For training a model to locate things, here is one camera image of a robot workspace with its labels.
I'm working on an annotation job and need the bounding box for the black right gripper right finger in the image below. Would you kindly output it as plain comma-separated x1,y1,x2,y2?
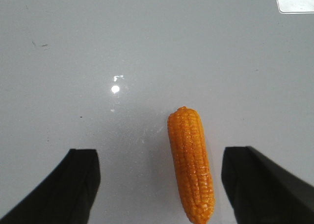
221,146,314,224

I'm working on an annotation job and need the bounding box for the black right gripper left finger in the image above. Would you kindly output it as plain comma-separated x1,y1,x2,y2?
0,149,101,224

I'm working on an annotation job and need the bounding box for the orange corn cob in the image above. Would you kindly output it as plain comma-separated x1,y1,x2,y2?
167,106,215,224

